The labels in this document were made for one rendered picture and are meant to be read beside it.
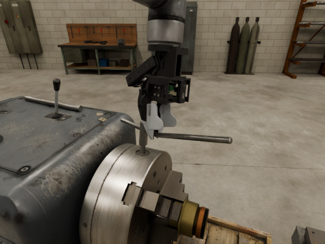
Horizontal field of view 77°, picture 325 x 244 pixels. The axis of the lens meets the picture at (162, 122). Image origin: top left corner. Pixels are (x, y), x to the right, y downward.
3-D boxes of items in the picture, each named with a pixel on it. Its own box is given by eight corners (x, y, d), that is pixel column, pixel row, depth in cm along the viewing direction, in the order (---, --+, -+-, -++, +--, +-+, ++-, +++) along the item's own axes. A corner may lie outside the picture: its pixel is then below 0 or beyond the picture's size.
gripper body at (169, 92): (164, 108, 41) (169, 43, 37) (138, 100, 46) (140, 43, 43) (189, 104, 46) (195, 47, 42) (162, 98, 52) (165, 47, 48)
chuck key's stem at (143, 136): (136, 161, 55) (138, 121, 52) (142, 159, 57) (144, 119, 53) (141, 165, 54) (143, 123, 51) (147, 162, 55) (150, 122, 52)
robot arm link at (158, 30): (140, 21, 42) (168, 27, 47) (139, 45, 43) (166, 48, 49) (166, 18, 37) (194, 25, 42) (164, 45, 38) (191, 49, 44)
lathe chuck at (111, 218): (92, 289, 51) (88, 176, 42) (146, 209, 79) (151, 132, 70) (124, 305, 48) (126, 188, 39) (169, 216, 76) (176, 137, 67)
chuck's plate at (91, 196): (81, 283, 52) (74, 172, 43) (138, 206, 80) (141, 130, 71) (92, 289, 51) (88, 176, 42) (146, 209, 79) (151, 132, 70)
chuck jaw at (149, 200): (138, 211, 55) (122, 204, 45) (144, 192, 57) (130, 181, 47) (178, 224, 51) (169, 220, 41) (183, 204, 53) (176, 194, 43)
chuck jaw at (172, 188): (148, 190, 60) (163, 163, 69) (149, 201, 62) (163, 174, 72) (185, 200, 56) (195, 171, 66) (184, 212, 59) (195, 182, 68)
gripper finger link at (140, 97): (140, 122, 45) (143, 81, 43) (136, 120, 46) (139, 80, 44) (156, 120, 48) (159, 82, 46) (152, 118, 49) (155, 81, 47)
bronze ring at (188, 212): (166, 215, 50) (204, 227, 47) (178, 188, 57) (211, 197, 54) (166, 238, 54) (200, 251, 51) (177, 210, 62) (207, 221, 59)
